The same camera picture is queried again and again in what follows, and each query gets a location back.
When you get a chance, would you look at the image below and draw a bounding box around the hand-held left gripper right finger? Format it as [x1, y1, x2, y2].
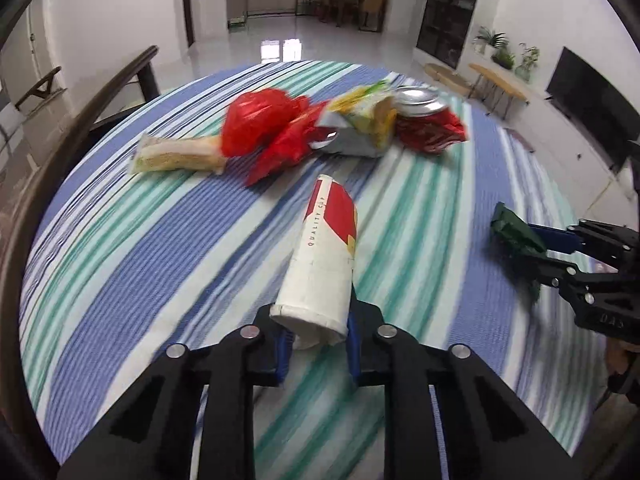
[345, 285, 586, 480]

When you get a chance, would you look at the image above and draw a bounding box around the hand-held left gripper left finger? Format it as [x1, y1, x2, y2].
[57, 305, 296, 480]

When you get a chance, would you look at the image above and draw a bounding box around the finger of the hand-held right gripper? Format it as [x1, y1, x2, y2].
[527, 219, 640, 273]
[515, 252, 640, 343]

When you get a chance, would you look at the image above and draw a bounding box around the green wrapper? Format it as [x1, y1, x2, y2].
[490, 202, 548, 303]

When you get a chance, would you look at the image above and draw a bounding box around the white and red paper cup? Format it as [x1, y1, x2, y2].
[270, 174, 359, 351]

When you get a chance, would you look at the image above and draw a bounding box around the yellow-green snack bag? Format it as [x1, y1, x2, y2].
[310, 80, 401, 158]

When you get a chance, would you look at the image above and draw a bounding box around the white television cabinet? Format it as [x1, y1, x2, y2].
[505, 85, 640, 221]

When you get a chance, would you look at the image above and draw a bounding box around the black flat television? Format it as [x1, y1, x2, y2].
[545, 46, 640, 173]

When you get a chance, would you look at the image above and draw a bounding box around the blue-green striped tablecloth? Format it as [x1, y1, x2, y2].
[19, 60, 608, 480]

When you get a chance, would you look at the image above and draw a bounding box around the crushed red soda can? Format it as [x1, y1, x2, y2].
[394, 85, 472, 156]

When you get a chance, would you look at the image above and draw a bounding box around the wooden bench with metal legs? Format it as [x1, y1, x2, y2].
[467, 62, 530, 120]

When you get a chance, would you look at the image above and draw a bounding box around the potted plant in dark pot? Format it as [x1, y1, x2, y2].
[492, 45, 516, 71]

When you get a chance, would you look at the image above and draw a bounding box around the beige floor cushion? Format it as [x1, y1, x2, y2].
[424, 62, 473, 96]

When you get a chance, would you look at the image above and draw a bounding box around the potted plant in white pot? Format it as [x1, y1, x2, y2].
[472, 25, 508, 56]

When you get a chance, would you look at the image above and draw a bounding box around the wrapped sandwich packet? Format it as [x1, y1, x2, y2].
[129, 132, 228, 177]

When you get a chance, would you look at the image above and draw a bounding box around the red plastic bag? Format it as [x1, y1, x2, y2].
[220, 87, 331, 186]

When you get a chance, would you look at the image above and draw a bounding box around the black glass-door cabinet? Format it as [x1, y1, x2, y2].
[416, 0, 486, 68]

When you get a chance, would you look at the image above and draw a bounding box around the dark wooden chair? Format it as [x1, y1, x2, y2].
[0, 45, 161, 480]

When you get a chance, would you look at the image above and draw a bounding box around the dark wooden frame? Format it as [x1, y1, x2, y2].
[15, 66, 63, 111]

